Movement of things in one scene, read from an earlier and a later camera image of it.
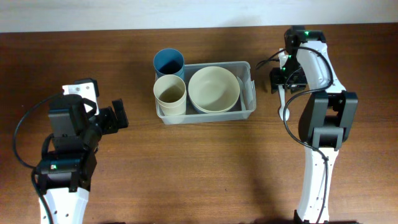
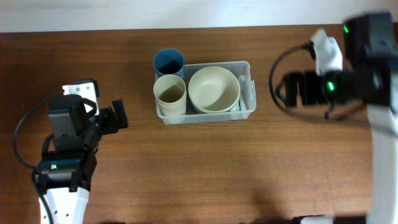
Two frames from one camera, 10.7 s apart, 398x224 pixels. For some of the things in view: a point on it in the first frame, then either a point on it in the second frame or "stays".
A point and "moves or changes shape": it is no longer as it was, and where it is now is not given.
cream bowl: x=214 y=89 stays
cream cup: x=177 y=108 stays
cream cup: x=170 y=93 stays
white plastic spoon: x=282 y=91 moves or changes shape
